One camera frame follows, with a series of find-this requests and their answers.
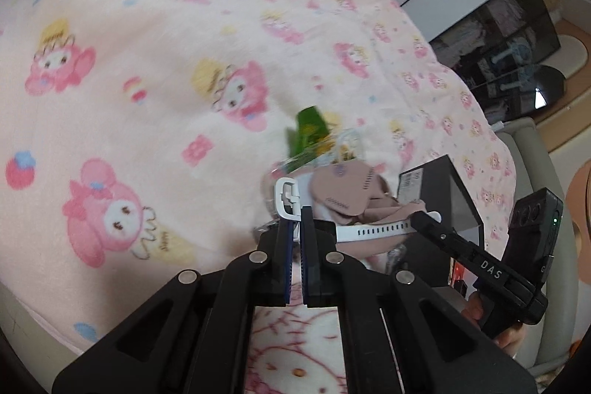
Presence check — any green plastic packet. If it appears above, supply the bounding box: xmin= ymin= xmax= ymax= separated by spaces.
xmin=287 ymin=106 xmax=331 ymax=157

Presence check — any black cardboard storage box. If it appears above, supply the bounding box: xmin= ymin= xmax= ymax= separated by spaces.
xmin=397 ymin=155 xmax=485 ymax=275

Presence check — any person's right hand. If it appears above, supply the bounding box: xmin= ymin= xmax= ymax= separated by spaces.
xmin=461 ymin=292 xmax=527 ymax=357

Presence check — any clear phone case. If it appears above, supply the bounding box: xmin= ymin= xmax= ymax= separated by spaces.
xmin=262 ymin=129 xmax=365 ymax=221

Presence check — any hello kitty pink pajama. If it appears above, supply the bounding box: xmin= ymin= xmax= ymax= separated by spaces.
xmin=245 ymin=248 xmax=348 ymax=394

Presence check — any dark glass display cabinet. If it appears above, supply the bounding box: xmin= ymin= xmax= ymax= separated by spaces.
xmin=431 ymin=0 xmax=561 ymax=124

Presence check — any pink cartoon print blanket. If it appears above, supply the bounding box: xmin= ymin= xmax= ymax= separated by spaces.
xmin=1 ymin=0 xmax=516 ymax=353

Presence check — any black round stool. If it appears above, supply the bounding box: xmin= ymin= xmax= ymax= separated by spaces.
xmin=524 ymin=65 xmax=567 ymax=111

